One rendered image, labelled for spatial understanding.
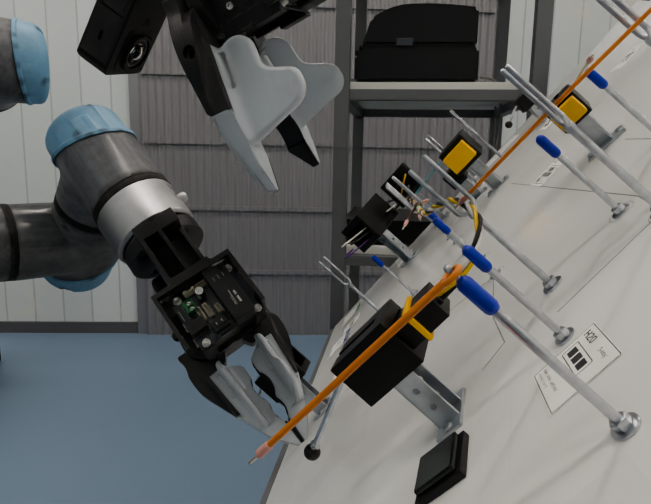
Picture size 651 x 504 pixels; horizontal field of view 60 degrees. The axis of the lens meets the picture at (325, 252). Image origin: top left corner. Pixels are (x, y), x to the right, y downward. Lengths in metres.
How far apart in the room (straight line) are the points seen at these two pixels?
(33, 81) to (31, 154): 3.46
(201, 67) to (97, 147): 0.22
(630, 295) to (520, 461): 0.12
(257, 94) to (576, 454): 0.25
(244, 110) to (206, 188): 3.64
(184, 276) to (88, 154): 0.16
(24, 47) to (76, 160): 0.39
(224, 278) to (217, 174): 3.52
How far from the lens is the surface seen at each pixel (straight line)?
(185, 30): 0.35
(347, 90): 1.38
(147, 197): 0.51
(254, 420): 0.47
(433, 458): 0.39
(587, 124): 0.67
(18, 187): 4.42
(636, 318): 0.35
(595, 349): 0.35
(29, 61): 0.91
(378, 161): 3.96
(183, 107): 4.01
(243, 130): 0.34
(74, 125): 0.56
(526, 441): 0.34
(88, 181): 0.54
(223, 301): 0.44
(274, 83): 0.34
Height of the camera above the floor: 1.28
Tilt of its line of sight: 10 degrees down
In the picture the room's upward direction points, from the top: 1 degrees clockwise
